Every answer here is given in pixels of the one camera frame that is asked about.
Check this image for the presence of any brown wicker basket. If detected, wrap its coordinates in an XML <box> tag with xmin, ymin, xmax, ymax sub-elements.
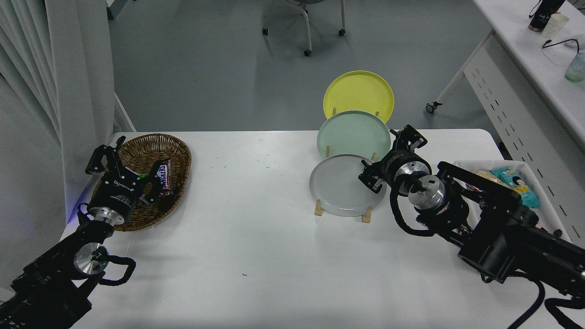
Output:
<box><xmin>90</xmin><ymin>133</ymin><xmax>192</xmax><ymax>232</ymax></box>

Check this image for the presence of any white wheeled desk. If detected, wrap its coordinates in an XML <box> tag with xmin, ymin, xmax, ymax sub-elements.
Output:
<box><xmin>425</xmin><ymin>0</ymin><xmax>585</xmax><ymax>197</ymax></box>

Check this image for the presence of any white rectangular tray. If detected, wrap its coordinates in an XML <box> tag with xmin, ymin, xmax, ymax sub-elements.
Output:
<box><xmin>452</xmin><ymin>160</ymin><xmax>574</xmax><ymax>243</ymax></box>

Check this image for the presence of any wooden plate rack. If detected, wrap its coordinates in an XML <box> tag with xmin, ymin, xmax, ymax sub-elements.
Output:
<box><xmin>314</xmin><ymin>107</ymin><xmax>380</xmax><ymax>223</ymax></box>

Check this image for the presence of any blue cartoon snack packet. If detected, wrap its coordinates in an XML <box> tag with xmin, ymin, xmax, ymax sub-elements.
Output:
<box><xmin>491</xmin><ymin>167</ymin><xmax>541</xmax><ymax>209</ymax></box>

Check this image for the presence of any yellow round plate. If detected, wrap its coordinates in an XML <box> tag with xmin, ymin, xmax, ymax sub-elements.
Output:
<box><xmin>323</xmin><ymin>70</ymin><xmax>395</xmax><ymax>124</ymax></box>

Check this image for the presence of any mint green round plate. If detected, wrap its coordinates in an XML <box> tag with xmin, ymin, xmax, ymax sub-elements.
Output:
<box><xmin>317</xmin><ymin>111</ymin><xmax>392</xmax><ymax>165</ymax></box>

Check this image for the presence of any white paper cup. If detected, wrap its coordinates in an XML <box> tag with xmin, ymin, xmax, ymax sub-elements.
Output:
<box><xmin>542</xmin><ymin>13</ymin><xmax>569</xmax><ymax>38</ymax></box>

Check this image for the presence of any brown Snickers bar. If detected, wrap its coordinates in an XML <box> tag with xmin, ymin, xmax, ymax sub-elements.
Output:
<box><xmin>157</xmin><ymin>159</ymin><xmax>174</xmax><ymax>196</ymax></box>

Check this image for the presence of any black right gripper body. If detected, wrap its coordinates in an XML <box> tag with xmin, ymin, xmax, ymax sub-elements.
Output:
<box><xmin>378</xmin><ymin>149</ymin><xmax>431</xmax><ymax>191</ymax></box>

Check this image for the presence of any wheeled office chair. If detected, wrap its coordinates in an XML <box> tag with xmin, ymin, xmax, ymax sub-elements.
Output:
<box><xmin>262</xmin><ymin>0</ymin><xmax>346</xmax><ymax>57</ymax></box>

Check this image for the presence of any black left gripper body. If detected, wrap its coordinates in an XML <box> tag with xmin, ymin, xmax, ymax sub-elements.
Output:
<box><xmin>90</xmin><ymin>168</ymin><xmax>145</xmax><ymax>216</ymax></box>

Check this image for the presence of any grey round plate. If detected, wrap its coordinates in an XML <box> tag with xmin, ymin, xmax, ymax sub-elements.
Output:
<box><xmin>309</xmin><ymin>154</ymin><xmax>388</xmax><ymax>218</ymax></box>

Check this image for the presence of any black cable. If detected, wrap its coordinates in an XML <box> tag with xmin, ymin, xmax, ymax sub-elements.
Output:
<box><xmin>542</xmin><ymin>38</ymin><xmax>580</xmax><ymax>54</ymax></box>

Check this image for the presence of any white curtain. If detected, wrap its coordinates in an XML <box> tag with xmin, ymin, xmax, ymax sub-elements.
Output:
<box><xmin>0</xmin><ymin>0</ymin><xmax>116</xmax><ymax>288</ymax></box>

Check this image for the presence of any black bottle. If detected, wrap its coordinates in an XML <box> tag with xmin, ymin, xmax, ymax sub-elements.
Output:
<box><xmin>528</xmin><ymin>0</ymin><xmax>565</xmax><ymax>32</ymax></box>

